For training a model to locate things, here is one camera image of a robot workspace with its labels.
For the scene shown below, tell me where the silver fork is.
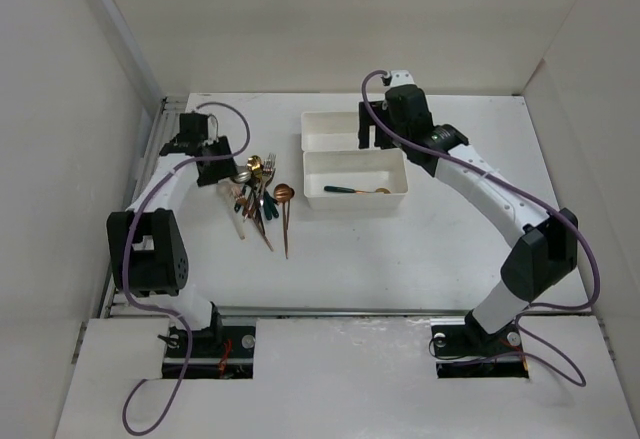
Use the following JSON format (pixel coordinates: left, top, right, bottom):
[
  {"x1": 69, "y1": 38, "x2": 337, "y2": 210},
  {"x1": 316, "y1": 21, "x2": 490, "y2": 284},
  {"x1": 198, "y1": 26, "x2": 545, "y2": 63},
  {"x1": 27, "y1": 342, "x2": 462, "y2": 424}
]
[{"x1": 249, "y1": 156, "x2": 276, "y2": 210}]

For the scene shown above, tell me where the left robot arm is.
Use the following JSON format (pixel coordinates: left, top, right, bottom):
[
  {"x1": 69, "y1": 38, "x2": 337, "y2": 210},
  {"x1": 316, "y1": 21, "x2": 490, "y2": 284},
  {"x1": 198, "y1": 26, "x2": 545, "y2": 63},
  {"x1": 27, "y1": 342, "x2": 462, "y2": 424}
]
[{"x1": 106, "y1": 112, "x2": 237, "y2": 356}]

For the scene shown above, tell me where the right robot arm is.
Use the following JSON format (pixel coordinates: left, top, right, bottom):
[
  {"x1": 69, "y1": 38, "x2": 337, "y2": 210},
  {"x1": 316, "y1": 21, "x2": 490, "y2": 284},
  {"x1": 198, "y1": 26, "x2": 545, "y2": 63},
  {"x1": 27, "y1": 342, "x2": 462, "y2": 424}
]
[{"x1": 358, "y1": 84, "x2": 578, "y2": 353}]

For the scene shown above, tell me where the white bin near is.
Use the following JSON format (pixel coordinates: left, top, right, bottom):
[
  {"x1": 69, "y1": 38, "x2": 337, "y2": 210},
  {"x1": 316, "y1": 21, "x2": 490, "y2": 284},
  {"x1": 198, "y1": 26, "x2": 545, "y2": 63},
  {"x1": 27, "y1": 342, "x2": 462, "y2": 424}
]
[{"x1": 303, "y1": 149, "x2": 408, "y2": 211}]

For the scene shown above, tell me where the white bin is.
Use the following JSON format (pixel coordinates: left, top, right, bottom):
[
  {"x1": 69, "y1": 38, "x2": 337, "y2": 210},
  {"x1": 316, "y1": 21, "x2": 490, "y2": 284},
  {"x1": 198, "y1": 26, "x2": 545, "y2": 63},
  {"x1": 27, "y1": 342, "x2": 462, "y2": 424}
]
[
  {"x1": 303, "y1": 149, "x2": 408, "y2": 211},
  {"x1": 300, "y1": 109, "x2": 403, "y2": 152}
]

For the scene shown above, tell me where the white bin far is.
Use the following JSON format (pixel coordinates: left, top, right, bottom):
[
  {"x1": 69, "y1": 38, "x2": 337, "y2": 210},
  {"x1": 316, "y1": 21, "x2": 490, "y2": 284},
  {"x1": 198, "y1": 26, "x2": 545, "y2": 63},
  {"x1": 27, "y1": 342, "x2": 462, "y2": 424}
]
[{"x1": 300, "y1": 109, "x2": 403, "y2": 152}]

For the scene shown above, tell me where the copper spoon round bowl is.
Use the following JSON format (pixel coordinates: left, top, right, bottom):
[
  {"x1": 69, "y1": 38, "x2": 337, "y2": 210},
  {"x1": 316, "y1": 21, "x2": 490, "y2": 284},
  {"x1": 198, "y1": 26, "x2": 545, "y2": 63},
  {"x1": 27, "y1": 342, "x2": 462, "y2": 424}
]
[{"x1": 274, "y1": 183, "x2": 295, "y2": 259}]

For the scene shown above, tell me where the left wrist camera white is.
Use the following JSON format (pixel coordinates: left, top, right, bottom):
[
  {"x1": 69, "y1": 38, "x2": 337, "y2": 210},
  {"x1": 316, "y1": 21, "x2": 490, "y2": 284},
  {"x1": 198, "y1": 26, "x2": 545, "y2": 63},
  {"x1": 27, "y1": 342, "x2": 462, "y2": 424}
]
[{"x1": 207, "y1": 114, "x2": 219, "y2": 143}]

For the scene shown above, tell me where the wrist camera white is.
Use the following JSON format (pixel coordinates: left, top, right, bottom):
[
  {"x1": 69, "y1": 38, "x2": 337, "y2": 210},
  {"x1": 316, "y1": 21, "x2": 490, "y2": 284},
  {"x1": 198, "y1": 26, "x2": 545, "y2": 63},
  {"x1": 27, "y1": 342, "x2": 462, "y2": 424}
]
[
  {"x1": 382, "y1": 70, "x2": 415, "y2": 88},
  {"x1": 207, "y1": 114, "x2": 219, "y2": 143}
]

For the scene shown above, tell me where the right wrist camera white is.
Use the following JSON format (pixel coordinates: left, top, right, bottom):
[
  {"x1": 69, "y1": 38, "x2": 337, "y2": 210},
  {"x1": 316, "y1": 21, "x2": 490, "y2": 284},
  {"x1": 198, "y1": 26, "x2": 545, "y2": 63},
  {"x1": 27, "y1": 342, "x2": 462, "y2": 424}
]
[{"x1": 382, "y1": 70, "x2": 415, "y2": 88}]

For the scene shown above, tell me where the aluminium rail left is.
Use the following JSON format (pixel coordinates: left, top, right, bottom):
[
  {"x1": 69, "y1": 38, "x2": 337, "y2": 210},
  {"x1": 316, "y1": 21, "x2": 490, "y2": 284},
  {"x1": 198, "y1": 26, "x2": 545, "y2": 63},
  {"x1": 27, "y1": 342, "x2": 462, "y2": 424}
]
[{"x1": 97, "y1": 96, "x2": 189, "y2": 320}]

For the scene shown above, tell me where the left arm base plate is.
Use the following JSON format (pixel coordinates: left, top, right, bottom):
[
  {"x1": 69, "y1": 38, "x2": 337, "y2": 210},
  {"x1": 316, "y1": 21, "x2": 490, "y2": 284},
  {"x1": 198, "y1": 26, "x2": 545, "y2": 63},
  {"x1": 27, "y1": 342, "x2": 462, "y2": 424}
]
[{"x1": 158, "y1": 322, "x2": 257, "y2": 380}]

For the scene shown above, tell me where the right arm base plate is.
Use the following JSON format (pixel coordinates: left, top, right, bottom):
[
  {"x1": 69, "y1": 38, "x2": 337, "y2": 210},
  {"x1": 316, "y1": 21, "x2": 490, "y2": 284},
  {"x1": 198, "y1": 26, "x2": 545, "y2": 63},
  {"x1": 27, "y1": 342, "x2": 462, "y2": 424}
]
[{"x1": 429, "y1": 324, "x2": 529, "y2": 379}]

